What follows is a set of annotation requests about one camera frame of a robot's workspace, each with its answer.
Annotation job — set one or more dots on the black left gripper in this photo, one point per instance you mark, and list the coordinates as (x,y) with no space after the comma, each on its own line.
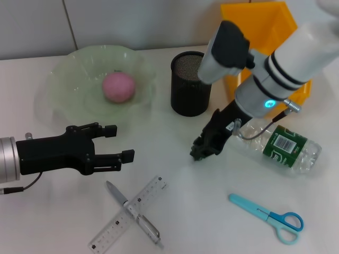
(53,153)

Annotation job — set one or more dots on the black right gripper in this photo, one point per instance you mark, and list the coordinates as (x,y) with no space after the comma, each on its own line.
(225,124)

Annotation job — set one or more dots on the pink peach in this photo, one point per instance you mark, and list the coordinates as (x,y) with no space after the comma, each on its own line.
(118,87)

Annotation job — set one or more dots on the clear bottle with green label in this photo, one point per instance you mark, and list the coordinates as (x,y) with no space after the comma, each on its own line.
(286,148)

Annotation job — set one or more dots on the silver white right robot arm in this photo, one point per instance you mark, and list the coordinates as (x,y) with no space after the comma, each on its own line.
(291,58)

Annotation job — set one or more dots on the black mesh pen holder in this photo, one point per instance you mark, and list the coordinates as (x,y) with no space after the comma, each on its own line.
(188,100)

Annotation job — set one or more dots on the transparent plastic ruler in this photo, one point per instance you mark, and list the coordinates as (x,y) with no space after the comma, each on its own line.
(151,194)

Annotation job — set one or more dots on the translucent green fruit bowl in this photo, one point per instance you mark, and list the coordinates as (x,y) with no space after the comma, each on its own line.
(79,79)

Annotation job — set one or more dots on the grey white pen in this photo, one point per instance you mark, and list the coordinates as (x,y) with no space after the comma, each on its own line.
(147,227)

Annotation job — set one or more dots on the blue scissors with sheath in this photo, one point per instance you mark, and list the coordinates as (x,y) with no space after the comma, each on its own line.
(265,213)

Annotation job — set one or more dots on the yellow plastic bin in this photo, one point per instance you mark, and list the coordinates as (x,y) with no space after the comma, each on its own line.
(265,26)

